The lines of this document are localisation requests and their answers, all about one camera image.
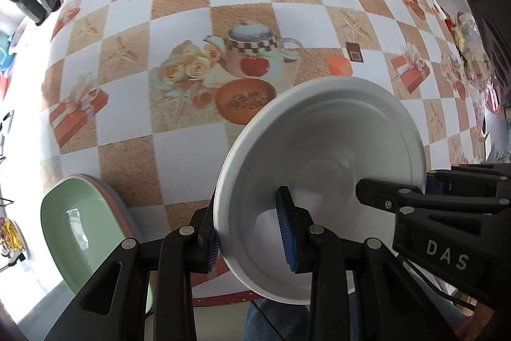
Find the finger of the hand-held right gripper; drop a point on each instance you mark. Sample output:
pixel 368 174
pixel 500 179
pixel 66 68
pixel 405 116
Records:
pixel 383 195
pixel 433 183

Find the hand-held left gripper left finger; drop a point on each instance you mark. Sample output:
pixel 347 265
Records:
pixel 210 251

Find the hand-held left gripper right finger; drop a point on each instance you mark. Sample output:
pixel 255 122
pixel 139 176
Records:
pixel 288 237

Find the pale green bowl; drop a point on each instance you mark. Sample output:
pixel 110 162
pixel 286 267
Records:
pixel 72 221

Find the checkered printed tablecloth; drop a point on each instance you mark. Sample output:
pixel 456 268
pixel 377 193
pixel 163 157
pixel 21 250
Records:
pixel 179 173

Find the pile of wrapped snacks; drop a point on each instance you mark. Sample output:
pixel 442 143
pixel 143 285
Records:
pixel 467 37

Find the yellow shiny packet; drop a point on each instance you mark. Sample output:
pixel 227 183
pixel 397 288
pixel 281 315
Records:
pixel 10 238

